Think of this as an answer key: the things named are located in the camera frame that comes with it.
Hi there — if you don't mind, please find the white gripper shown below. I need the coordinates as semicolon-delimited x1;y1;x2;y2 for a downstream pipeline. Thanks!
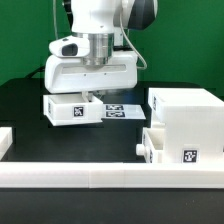
45;53;137;101

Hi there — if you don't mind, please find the white drawer tray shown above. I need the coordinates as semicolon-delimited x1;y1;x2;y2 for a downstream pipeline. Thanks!
43;93;103;126
136;128;164;164

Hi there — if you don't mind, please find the white drawer cabinet box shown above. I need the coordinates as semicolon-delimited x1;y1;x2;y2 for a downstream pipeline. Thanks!
148;88;224;164

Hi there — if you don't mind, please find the white front drawer tray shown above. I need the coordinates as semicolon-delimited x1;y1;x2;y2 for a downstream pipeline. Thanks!
136;128;164;164

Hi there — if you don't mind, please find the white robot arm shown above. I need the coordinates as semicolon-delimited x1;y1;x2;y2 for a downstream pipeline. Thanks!
45;0;158;94

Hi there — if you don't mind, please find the fiducial marker sheet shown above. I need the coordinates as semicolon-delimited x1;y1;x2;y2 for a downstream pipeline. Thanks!
102;104;145;120

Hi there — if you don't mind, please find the white front fence rail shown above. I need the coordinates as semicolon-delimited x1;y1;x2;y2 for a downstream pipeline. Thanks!
0;162;224;188

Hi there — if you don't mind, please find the white fence rail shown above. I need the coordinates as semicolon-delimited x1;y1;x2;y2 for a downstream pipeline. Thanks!
0;162;224;188
0;127;13;160

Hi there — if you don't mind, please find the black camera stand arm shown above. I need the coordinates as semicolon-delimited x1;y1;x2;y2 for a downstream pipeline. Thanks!
63;0;72;16

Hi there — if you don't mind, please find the white left fence rail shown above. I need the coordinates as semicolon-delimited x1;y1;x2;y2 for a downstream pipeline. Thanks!
0;127;13;160

